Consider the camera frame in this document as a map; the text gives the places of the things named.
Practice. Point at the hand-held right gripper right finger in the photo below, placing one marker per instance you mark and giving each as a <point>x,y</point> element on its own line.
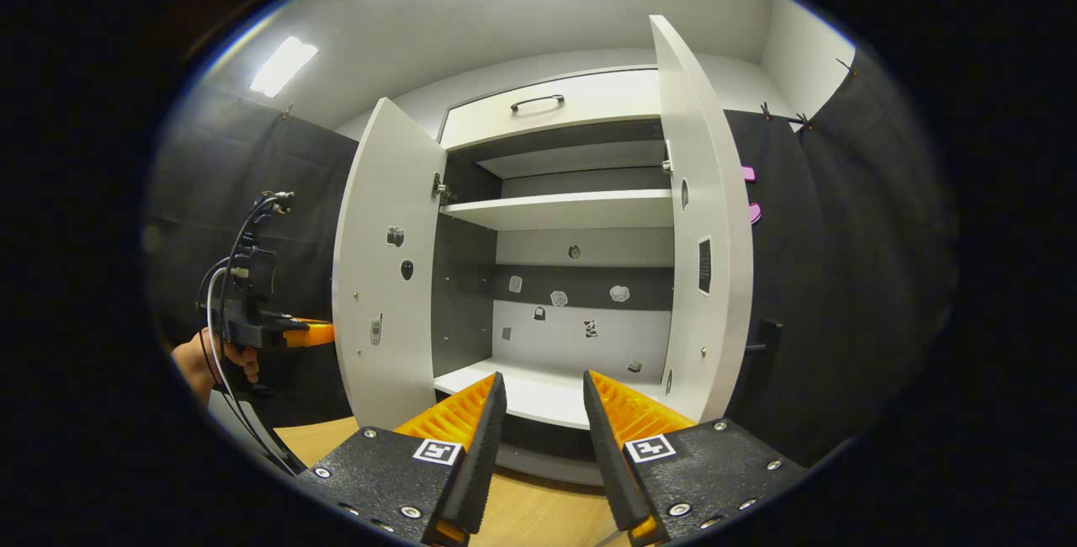
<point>607,454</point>

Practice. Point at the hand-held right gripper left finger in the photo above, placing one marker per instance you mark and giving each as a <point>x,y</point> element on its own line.
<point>484,454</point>

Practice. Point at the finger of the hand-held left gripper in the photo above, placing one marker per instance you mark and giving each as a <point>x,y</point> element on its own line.
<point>315,334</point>

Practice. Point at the beige double-door shoe cabinet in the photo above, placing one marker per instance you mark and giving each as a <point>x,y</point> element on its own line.
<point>580,345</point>

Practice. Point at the beige shoe cabinet door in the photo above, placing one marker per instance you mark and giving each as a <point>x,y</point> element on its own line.
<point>379,236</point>
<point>698,151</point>

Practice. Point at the metal door hinge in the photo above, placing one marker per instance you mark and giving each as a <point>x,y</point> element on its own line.
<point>442,189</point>
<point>666,161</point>

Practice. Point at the white cabinet shelf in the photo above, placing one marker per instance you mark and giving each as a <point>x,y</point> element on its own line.
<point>564,210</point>

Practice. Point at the narrow ceiling light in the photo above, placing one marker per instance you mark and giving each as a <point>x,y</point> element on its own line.
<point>283,66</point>

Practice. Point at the black backdrop cloth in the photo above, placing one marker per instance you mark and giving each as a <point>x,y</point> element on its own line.
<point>841,278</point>

